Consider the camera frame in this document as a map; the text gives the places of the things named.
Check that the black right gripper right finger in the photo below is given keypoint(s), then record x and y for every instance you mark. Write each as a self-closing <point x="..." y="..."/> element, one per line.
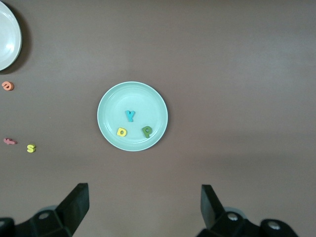
<point x="212" y="212"/>

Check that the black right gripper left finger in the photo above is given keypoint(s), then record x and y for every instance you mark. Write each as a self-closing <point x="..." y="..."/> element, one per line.
<point x="74" y="207"/>

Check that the yellow letter a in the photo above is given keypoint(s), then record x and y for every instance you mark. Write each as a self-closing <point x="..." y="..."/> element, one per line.
<point x="118" y="132"/>

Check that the green letter p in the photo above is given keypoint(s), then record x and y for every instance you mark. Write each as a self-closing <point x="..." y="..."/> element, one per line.
<point x="147" y="134"/>

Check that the teal letter y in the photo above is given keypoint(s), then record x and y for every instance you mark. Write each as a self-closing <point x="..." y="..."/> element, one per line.
<point x="130" y="118"/>

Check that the yellow letter s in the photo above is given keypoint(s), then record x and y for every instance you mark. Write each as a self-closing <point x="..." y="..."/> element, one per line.
<point x="31" y="148"/>

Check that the pink letter f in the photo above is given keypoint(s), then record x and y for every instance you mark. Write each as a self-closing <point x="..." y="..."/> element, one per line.
<point x="10" y="142"/>

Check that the green plate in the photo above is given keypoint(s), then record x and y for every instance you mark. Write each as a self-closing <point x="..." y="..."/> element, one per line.
<point x="138" y="98"/>

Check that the brown table cover sheet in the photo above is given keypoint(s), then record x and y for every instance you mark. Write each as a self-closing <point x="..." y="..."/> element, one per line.
<point x="222" y="74"/>

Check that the orange letter e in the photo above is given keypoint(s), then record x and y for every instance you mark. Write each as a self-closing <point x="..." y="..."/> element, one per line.
<point x="3" y="86"/>

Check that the beige plate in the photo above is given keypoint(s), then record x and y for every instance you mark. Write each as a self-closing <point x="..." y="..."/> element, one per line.
<point x="7" y="37"/>

